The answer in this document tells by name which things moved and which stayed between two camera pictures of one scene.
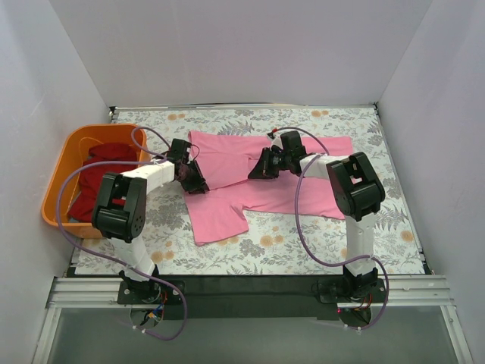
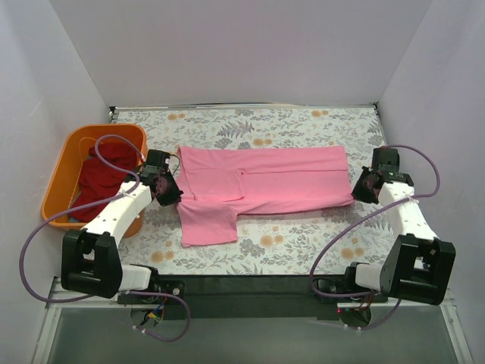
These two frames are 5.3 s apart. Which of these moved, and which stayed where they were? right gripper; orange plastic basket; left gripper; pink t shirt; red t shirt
Moved: pink t shirt; right gripper; left gripper
Stayed: orange plastic basket; red t shirt
